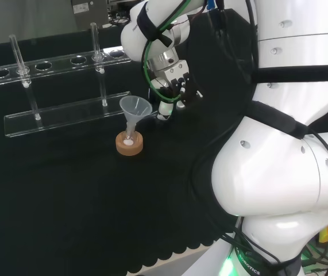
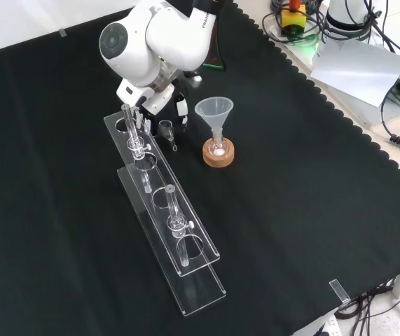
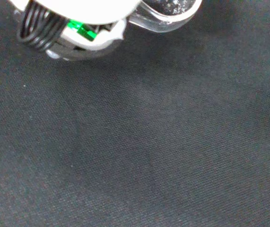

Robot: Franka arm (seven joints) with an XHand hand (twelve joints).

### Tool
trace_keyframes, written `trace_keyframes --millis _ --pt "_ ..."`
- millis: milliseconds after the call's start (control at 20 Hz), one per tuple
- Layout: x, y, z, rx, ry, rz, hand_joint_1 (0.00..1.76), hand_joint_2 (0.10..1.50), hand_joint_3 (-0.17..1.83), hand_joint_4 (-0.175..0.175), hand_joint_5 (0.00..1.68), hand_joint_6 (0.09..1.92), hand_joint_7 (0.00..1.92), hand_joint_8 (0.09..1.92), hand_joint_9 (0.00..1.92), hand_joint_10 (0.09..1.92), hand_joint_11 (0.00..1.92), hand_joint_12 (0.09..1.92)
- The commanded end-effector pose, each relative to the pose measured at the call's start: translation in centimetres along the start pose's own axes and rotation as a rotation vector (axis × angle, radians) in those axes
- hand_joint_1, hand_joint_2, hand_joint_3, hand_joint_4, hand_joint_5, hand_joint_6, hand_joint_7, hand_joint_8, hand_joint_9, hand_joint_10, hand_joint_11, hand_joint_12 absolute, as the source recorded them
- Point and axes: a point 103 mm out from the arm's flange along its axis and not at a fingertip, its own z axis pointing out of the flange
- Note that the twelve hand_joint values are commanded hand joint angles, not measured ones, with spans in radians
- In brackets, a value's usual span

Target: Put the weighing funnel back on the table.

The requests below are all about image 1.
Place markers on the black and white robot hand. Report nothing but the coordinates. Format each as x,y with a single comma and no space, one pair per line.
175,70

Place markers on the translucent plastic funnel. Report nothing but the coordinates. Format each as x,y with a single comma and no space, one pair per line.
136,107

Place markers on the clear acrylic funnel stand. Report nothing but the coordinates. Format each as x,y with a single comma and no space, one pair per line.
66,116

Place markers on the small round-bottom glass flask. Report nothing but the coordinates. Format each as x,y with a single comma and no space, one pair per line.
129,139

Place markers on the grey metal cabinet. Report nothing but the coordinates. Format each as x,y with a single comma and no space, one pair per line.
86,14

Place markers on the black table cloth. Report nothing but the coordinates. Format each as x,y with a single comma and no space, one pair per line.
80,201

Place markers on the yellow stop button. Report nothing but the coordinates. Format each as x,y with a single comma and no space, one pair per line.
326,235

